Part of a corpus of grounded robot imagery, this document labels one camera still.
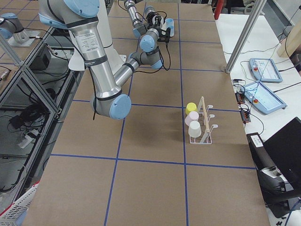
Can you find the yellow plastic cup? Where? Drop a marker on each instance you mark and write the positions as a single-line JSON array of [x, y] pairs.
[[190, 107]]

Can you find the blue plastic cup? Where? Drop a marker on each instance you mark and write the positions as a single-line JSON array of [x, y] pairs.
[[170, 24]]

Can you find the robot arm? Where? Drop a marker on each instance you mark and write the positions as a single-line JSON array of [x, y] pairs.
[[139, 28], [87, 23]]

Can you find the pink plastic cup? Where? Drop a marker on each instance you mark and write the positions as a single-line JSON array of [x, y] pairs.
[[192, 116]]

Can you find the aluminium frame post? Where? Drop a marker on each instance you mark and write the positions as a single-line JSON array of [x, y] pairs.
[[252, 18]]

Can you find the black laptop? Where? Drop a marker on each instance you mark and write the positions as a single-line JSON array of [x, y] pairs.
[[284, 148]]

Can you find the pale green plastic cup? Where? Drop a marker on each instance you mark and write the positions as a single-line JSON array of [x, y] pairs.
[[194, 130]]

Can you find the near blue teach pendant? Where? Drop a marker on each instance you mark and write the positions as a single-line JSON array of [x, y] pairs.
[[262, 98]]

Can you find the blue teach pendant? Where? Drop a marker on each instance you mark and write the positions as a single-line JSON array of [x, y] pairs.
[[265, 70], [262, 98]]

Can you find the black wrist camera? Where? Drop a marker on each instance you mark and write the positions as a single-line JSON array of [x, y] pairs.
[[164, 35]]

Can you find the red cylinder object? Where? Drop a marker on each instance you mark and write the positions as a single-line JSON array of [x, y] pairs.
[[218, 9]]

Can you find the white wire cup rack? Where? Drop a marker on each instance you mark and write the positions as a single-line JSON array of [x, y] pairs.
[[206, 128]]

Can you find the far blue teach pendant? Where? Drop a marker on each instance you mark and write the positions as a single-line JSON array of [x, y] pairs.
[[265, 70]]

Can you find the white perforated basket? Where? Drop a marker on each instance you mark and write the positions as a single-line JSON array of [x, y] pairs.
[[14, 214]]

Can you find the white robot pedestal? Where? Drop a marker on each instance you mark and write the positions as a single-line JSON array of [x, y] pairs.
[[76, 62]]

